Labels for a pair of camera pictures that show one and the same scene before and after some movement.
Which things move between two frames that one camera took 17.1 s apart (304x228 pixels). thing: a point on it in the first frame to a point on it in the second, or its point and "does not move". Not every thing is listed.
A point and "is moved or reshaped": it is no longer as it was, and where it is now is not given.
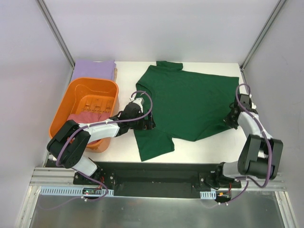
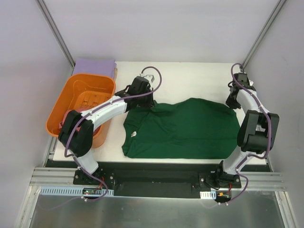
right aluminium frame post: (262, 33) does not move
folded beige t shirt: (115, 71) does not move
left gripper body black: (147, 123) to (146, 102)
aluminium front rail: (52, 176) does not move
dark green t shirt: (185, 105) is moved or reshaped
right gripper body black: (231, 119) to (231, 101)
